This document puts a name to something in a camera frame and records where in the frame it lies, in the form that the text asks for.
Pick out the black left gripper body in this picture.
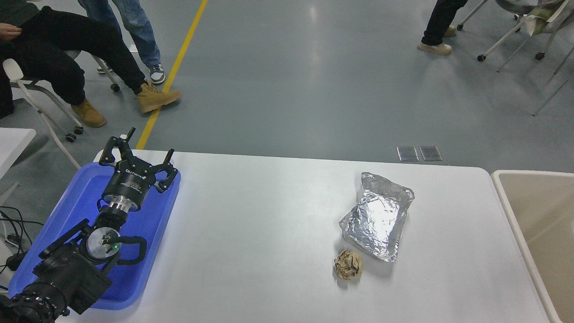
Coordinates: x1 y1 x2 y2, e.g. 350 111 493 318
102 159 157 211

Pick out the person's hand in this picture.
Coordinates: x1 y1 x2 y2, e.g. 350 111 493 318
0 22 22 42

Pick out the blue plastic tray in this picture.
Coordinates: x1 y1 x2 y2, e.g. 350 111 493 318
8 161 182 311

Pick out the white side table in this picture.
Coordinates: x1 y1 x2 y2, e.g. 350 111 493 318
0 128 36 205

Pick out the seated person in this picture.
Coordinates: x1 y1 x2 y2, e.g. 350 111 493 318
0 0 182 127

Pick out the white wheeled chair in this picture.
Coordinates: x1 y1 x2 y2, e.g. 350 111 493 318
2 49 122 170

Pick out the black plug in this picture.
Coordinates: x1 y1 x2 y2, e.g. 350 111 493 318
4 252 28 272

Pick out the crumpled tan paper ball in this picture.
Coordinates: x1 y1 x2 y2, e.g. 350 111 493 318
333 249 364 281

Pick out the crumpled foil tray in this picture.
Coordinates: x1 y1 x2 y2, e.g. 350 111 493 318
339 172 415 263

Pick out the large pale bin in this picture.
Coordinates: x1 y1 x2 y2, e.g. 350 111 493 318
491 170 574 323

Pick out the grey wheeled chair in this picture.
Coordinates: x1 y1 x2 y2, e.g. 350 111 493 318
457 0 574 62

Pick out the pale cloth on chair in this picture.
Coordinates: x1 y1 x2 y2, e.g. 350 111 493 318
525 2 568 37

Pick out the black floor cable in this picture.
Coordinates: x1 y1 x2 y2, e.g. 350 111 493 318
0 206 44 254

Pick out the thin grey chair frame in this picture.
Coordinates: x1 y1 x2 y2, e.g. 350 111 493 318
496 34 574 116

